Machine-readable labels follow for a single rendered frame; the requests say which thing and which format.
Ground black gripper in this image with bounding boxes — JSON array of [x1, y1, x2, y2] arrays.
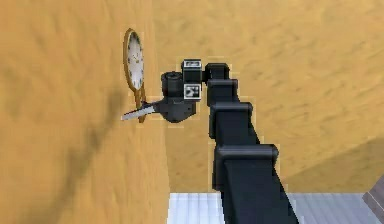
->
[[120, 70, 198, 124]]

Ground brown wall clock gold accents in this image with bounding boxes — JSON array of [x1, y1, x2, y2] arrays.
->
[[122, 27, 148, 124]]

